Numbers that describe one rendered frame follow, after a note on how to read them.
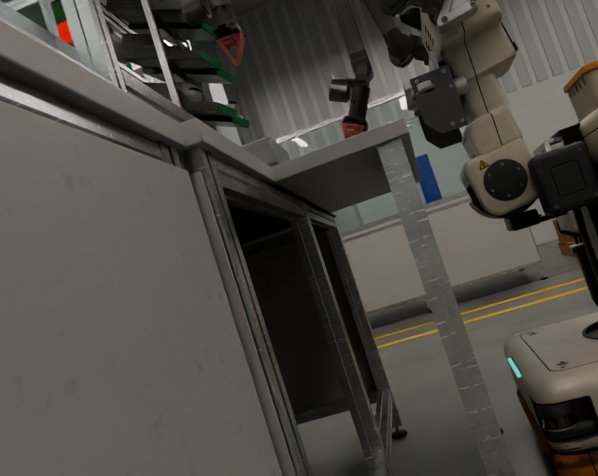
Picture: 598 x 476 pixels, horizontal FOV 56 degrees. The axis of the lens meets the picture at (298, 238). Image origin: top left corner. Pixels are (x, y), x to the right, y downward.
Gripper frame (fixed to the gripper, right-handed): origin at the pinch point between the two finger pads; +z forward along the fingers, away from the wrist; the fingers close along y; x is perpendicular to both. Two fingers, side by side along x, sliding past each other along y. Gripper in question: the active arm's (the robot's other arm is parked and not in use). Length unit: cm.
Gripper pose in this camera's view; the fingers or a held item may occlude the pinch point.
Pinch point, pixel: (237, 62)
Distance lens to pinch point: 154.8
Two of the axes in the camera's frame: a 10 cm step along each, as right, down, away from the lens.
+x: 9.4, -2.9, -1.6
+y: -1.7, -0.1, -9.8
